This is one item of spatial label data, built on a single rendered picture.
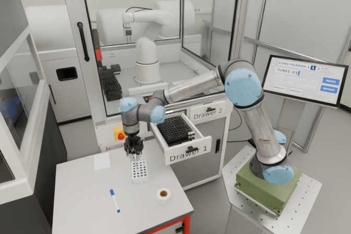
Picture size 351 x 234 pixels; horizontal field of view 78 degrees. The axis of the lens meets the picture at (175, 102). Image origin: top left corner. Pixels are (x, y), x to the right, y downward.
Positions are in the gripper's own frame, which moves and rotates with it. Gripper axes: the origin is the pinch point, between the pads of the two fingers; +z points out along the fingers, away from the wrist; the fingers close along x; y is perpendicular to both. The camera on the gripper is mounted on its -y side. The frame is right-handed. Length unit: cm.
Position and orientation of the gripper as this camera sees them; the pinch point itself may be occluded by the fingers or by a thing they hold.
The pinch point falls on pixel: (135, 158)
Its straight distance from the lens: 116.8
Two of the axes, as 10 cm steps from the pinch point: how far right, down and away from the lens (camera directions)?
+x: 9.8, -1.0, 1.8
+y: 2.1, 4.8, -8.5
